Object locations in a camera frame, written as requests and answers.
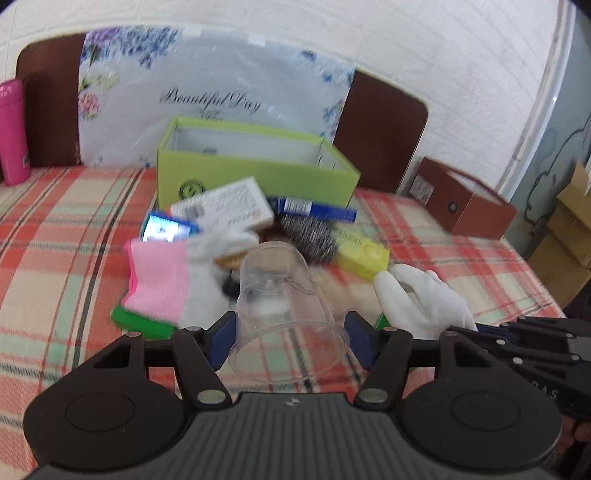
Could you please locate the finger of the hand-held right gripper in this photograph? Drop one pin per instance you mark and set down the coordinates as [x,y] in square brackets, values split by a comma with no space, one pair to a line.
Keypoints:
[508,350]
[540,328]

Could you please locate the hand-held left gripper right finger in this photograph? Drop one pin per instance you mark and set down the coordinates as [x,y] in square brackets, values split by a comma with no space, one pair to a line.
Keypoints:
[361,339]

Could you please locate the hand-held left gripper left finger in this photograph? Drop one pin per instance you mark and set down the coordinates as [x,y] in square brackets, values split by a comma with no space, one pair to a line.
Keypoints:
[220,339]

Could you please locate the clear plastic cup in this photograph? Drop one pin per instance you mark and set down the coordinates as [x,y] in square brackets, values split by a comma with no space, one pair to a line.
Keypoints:
[277,295]

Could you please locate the white medicine box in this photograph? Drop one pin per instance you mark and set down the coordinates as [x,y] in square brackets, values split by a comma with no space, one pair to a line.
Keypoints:
[221,203]

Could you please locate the light green cardboard box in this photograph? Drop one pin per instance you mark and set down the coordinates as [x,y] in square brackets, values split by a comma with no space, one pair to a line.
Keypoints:
[295,180]

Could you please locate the person's right hand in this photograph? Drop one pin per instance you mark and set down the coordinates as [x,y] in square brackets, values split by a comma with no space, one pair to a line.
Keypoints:
[577,436]

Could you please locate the plain cardboard box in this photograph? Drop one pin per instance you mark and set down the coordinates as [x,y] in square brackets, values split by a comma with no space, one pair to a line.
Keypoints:
[558,263]
[577,194]

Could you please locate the white glove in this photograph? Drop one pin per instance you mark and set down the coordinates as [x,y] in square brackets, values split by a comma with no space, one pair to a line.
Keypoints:
[425,300]

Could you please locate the white cloth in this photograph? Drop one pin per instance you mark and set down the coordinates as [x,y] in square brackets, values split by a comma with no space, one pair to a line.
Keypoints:
[203,263]

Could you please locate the yellow flat box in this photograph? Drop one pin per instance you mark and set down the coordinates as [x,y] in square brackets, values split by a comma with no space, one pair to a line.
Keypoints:
[364,258]

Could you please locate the bright green sponge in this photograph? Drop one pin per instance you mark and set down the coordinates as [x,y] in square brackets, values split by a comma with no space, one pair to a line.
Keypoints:
[138,324]

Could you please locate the pink cloth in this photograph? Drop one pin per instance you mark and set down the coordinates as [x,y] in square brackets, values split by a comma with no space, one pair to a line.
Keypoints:
[159,281]

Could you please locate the steel wool scrubber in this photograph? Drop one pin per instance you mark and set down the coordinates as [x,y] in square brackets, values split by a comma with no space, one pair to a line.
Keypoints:
[309,240]

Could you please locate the dark blue flat box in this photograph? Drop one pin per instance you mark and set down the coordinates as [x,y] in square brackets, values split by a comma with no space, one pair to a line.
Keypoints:
[323,212]

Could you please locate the plaid blanket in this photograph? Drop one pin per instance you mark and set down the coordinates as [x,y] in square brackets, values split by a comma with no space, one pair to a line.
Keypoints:
[55,240]

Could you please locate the brown wooden headboard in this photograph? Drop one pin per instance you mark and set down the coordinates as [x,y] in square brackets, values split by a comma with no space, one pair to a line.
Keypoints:
[383,124]

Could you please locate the floral plastic bag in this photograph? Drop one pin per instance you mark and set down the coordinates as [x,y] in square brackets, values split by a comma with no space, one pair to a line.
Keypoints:
[207,74]

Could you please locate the pink thermos bottle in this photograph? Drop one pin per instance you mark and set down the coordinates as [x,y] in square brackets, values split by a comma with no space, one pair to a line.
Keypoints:
[14,134]

